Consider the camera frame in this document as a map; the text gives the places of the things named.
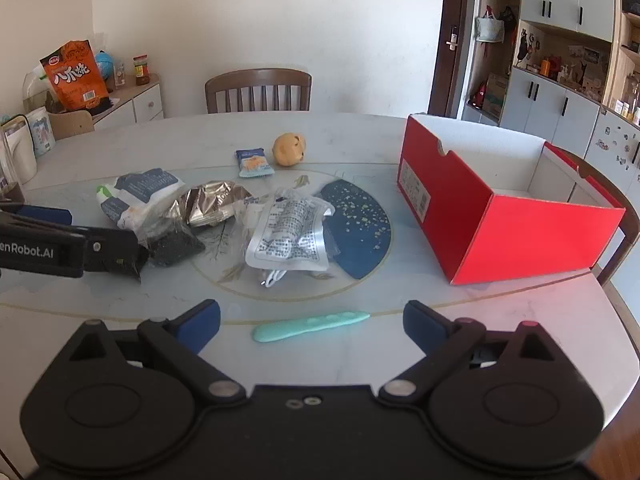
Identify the teal silicone stick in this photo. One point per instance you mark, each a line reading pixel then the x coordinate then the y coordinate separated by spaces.
pixel 300 329

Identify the wooden slat-back chair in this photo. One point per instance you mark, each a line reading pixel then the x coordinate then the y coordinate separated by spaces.
pixel 257 82

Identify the dark brown door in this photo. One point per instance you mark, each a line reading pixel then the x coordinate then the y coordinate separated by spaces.
pixel 452 75

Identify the white plastic container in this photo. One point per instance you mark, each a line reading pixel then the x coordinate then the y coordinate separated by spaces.
pixel 20 152

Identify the white sideboard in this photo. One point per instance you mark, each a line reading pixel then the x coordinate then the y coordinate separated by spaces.
pixel 140 105

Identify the white and wood wall cupboard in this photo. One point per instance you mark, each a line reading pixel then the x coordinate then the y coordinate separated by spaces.
pixel 555 105

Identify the black seed bag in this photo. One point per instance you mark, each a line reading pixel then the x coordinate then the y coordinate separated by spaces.
pixel 172 247

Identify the clear printed plastic packet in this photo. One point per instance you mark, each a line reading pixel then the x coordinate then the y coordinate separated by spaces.
pixel 287 230

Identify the small blue globe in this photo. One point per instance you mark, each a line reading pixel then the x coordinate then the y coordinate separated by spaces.
pixel 106 64

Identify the blue cracker packet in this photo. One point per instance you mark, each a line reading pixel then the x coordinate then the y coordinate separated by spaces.
pixel 254 162

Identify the yellow cat toy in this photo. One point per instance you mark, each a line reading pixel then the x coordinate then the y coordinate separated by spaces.
pixel 288 149

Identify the white and blue bag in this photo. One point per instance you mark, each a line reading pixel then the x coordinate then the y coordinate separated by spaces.
pixel 142 192

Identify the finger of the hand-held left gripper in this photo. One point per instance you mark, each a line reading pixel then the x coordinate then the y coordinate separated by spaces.
pixel 50 214
pixel 112 252

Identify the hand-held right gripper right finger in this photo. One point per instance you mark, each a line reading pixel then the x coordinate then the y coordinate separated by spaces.
pixel 425 330

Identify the printed white packet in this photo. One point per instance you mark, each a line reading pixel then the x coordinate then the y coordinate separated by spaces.
pixel 42 132

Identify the silver foil packet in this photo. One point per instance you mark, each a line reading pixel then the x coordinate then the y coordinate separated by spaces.
pixel 210 205

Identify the red jar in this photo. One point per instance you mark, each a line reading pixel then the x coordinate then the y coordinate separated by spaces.
pixel 141 71

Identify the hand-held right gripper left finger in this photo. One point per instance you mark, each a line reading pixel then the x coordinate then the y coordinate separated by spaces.
pixel 200 325

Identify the printed cardboard box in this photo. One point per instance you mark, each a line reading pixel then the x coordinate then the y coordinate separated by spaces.
pixel 495 97

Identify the red cardboard box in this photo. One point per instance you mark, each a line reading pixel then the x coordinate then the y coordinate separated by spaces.
pixel 500 240

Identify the small clear container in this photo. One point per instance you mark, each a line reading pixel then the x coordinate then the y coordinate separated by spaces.
pixel 120 74

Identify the brown cardboard box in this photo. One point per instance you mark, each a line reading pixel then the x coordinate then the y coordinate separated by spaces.
pixel 72 125

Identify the white marble desktop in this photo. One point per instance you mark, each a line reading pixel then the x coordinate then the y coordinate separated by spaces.
pixel 350 140

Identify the orange snack bag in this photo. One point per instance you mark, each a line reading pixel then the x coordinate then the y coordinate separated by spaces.
pixel 75 77

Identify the hanging cloth bag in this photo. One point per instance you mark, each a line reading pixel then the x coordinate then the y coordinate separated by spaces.
pixel 489 27

